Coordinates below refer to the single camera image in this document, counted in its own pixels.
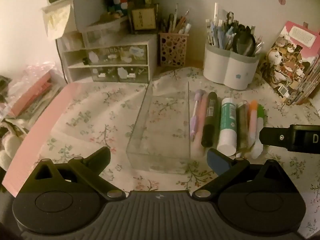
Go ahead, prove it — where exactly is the green cap highlighter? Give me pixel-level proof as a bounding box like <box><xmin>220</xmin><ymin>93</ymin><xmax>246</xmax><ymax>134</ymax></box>
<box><xmin>251</xmin><ymin>104</ymin><xmax>265</xmax><ymax>159</ymax></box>

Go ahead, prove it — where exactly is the green white glue stick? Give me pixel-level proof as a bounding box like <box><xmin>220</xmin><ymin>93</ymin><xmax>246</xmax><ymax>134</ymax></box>
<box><xmin>217</xmin><ymin>98</ymin><xmax>237</xmax><ymax>157</ymax></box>

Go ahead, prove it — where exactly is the orange cap highlighter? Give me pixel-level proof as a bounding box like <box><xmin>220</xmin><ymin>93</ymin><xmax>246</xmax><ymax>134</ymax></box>
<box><xmin>248</xmin><ymin>100</ymin><xmax>258</xmax><ymax>147</ymax></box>

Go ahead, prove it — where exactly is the black marker pen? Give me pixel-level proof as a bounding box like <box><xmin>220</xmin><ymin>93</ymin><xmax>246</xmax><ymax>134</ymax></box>
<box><xmin>201</xmin><ymin>92</ymin><xmax>218</xmax><ymax>148</ymax></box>

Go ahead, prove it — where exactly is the pink highlighter pen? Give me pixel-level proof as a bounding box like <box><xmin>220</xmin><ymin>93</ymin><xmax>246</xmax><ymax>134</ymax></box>
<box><xmin>194</xmin><ymin>93</ymin><xmax>208</xmax><ymax>148</ymax></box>

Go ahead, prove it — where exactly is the clear acrylic drawer box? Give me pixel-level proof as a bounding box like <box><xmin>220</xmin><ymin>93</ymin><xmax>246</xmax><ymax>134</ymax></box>
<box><xmin>126</xmin><ymin>81</ymin><xmax>190</xmax><ymax>174</ymax></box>

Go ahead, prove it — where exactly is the purple clear mechanical pencil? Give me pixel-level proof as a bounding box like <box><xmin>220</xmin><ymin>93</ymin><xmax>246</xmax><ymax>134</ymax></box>
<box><xmin>190</xmin><ymin>89</ymin><xmax>204</xmax><ymax>141</ymax></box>

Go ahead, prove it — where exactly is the floral tablecloth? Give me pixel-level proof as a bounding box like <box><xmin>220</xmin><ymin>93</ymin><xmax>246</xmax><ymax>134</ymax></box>
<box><xmin>40</xmin><ymin>68</ymin><xmax>319</xmax><ymax>238</ymax></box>

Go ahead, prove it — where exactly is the cat illustrated book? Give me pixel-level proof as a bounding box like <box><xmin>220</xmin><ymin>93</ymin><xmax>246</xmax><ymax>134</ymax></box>
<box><xmin>259</xmin><ymin>21</ymin><xmax>319</xmax><ymax>105</ymax></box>

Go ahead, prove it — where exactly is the pink box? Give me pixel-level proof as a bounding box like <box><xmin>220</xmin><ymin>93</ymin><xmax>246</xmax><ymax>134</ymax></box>
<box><xmin>9</xmin><ymin>72</ymin><xmax>52</xmax><ymax>117</ymax></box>

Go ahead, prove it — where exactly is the white flower pen holder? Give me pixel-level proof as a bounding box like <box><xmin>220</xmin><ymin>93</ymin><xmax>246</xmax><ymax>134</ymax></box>
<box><xmin>203</xmin><ymin>44</ymin><xmax>259</xmax><ymax>90</ymax></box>

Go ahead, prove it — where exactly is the black magnifying glass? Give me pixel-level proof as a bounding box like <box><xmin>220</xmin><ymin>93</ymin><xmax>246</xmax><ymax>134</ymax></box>
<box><xmin>232</xmin><ymin>31</ymin><xmax>256</xmax><ymax>56</ymax></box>

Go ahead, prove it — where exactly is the white rabbit drawer organizer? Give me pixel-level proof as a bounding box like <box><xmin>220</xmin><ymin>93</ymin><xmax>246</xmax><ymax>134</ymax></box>
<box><xmin>57</xmin><ymin>34</ymin><xmax>157</xmax><ymax>83</ymax></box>

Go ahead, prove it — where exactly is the clear small drawer unit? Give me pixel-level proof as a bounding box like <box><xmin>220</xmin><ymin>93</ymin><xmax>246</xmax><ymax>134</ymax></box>
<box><xmin>81</xmin><ymin>16</ymin><xmax>129</xmax><ymax>49</ymax></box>

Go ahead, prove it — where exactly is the pink perforated pen cup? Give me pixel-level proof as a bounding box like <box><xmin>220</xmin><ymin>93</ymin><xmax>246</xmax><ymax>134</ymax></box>
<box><xmin>159</xmin><ymin>33</ymin><xmax>189</xmax><ymax>68</ymax></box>

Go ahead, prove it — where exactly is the white storage box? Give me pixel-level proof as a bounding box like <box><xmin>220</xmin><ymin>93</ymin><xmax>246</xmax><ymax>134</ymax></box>
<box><xmin>42</xmin><ymin>0</ymin><xmax>107</xmax><ymax>41</ymax></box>

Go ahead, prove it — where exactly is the framed calligraphy sign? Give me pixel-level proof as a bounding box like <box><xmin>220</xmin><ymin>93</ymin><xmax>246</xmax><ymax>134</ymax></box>
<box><xmin>130</xmin><ymin>7</ymin><xmax>157</xmax><ymax>32</ymax></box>

